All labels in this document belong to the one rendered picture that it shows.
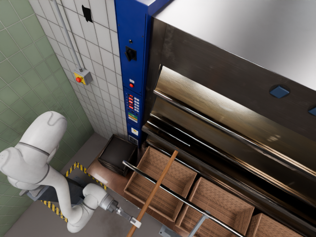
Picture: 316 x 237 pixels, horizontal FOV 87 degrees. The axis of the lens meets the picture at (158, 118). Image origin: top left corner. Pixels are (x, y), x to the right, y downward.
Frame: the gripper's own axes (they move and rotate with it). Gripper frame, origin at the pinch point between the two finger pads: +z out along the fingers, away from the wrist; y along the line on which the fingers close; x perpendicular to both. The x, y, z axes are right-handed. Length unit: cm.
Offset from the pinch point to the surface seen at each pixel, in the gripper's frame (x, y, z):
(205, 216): -28.0, 1.8, 39.9
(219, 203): -56, 58, 67
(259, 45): -76, -91, 5
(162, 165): -56, 51, -3
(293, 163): -62, -54, 51
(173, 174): -56, 57, 12
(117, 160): -31, 32, -42
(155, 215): -13, 61, 15
